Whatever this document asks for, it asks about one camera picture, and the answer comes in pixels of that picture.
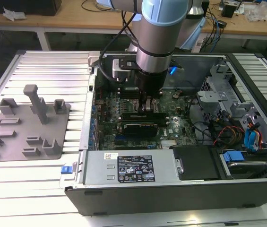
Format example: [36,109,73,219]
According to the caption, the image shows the hard disk in blue carrier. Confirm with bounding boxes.
[220,151,267,180]

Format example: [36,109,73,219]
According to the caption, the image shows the thin blue cable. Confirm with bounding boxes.
[212,14,223,52]

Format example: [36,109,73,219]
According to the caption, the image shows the CPU socket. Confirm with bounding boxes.
[132,98,160,114]

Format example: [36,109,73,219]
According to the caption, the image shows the grey parts rack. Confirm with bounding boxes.
[0,84,71,163]

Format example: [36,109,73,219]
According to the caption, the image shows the grey metal drive cage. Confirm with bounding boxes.
[196,63,266,128]

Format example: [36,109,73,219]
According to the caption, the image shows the black square box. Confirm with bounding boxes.
[221,1,238,17]

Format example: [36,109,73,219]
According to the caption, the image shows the RAM memory stick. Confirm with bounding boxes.
[122,112,167,122]
[121,85,139,92]

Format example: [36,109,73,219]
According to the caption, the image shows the clear plastic bags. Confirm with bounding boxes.
[244,3,267,23]

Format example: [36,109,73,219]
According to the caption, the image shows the blue flat data wire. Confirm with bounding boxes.
[243,124,262,152]

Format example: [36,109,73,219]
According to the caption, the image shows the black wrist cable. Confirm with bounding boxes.
[98,10,146,82]

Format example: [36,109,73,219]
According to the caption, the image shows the black graphics card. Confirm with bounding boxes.
[123,122,159,138]

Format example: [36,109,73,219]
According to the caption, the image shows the wooden desk white legs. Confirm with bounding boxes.
[0,0,267,52]

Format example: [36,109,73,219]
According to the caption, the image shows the wide black case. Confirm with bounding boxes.
[0,0,62,17]

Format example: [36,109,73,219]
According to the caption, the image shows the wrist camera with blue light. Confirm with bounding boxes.
[168,63,185,76]

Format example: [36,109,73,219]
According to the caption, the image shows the tall black box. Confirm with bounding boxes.
[201,0,210,17]

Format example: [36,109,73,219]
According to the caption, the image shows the black open PC case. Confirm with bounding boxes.
[59,51,267,217]

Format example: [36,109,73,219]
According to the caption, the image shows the silver power supply with label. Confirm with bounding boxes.
[75,149,183,185]

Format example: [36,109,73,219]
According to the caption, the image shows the blue plastic latch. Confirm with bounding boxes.
[60,166,74,175]

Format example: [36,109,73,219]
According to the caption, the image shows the silver finned heat sink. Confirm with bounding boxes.
[161,140,178,148]

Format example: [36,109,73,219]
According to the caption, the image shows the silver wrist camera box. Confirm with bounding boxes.
[112,58,135,83]

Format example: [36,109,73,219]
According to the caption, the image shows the green motherboard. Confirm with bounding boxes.
[93,87,197,152]

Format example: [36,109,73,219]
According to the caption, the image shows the black plastic cover box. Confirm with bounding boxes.
[170,146,220,182]

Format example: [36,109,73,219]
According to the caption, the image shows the orange red wire bundle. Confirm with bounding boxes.
[213,126,245,145]

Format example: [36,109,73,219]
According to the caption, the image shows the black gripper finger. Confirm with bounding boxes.
[139,92,148,115]

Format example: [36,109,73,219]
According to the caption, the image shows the crumpled white paper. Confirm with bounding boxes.
[2,6,27,22]

